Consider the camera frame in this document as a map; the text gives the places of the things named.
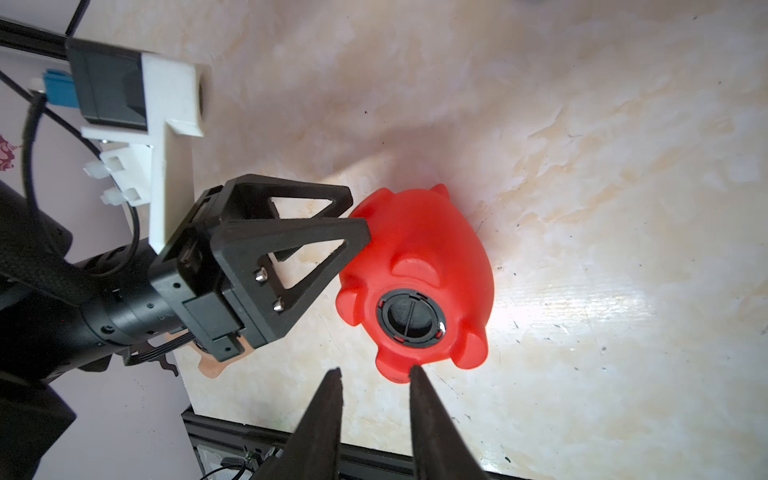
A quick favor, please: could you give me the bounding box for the black plug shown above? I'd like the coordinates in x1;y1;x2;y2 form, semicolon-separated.
376;289;447;349

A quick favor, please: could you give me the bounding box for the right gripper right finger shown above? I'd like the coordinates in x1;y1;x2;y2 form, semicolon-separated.
409;365;488;479

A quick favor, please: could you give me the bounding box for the black base frame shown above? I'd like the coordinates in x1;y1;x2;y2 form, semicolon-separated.
179;404;529;480

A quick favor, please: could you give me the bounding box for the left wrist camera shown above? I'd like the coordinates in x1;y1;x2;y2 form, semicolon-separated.
66;39;212;252

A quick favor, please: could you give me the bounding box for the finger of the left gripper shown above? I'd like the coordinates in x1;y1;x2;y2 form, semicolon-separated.
224;174;353;221
211;218;370;349

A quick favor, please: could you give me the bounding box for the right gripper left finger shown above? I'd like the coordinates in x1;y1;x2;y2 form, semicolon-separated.
254;368;343;479

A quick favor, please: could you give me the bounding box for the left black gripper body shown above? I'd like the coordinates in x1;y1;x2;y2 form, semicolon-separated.
149;182;270;361

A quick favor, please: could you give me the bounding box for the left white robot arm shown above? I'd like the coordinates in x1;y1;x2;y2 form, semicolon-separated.
1;175;370;479

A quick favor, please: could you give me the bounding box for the red piggy bank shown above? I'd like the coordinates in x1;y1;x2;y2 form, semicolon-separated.
336;184;494;384

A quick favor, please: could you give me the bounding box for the peach piggy bank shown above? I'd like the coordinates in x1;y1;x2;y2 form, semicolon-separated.
173;337;254;379

